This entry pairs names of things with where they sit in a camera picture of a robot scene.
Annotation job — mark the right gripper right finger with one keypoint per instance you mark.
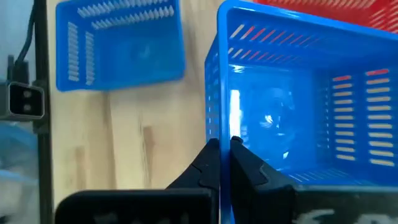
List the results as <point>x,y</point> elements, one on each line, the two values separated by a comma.
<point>258,199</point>

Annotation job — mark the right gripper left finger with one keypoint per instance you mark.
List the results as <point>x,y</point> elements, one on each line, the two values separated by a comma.
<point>186,205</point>

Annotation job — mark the blue plastic slotted basket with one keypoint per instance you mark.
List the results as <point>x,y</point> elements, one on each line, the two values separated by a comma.
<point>280,124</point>
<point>133,56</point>

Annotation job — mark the red plastic slotted basket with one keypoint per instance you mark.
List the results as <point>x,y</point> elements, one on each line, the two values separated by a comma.
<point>342,9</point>

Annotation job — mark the grey table-level camera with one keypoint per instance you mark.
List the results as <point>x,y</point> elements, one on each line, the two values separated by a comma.
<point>26,99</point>

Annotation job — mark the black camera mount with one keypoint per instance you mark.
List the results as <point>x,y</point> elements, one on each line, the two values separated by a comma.
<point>20,70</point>

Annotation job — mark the black aluminium table frame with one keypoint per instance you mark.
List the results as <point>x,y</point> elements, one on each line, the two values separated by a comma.
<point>40,37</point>

